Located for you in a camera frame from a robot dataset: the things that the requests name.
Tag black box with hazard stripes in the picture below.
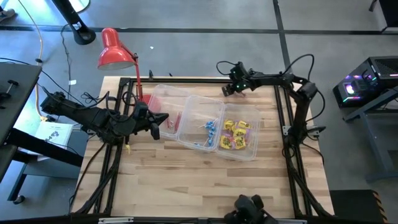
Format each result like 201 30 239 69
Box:
329 189 389 224

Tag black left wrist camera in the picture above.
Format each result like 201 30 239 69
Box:
133 101 149 118

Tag red desk lamp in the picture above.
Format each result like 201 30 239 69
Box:
97 27 153 105

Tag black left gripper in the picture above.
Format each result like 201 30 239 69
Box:
123 112 170 141

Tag white printed booklet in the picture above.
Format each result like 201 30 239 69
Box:
33 120 74 150

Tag black rounded object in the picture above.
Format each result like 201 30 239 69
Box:
223 194 279 224

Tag dark grey desk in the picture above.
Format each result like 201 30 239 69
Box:
0 62 85 205

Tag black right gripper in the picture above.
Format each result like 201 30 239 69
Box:
221 61 249 97

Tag black furniture piece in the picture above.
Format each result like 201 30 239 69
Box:
369 0 398 34

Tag grey metal stand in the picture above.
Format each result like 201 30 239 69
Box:
343 88 398 183

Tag yellow floor cable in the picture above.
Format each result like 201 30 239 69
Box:
17 0 50 122

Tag clear plastic bin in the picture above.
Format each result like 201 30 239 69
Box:
176 95 225 153
216 103 262 162
147 83 193 141

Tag black floor cable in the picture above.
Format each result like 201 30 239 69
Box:
59 24 74 94

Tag person's shoe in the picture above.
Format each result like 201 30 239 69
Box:
0 7 16 23

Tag black floor stand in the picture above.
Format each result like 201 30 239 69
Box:
51 0 96 46

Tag black computer tower with lights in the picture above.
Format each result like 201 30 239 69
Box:
332 55 398 108

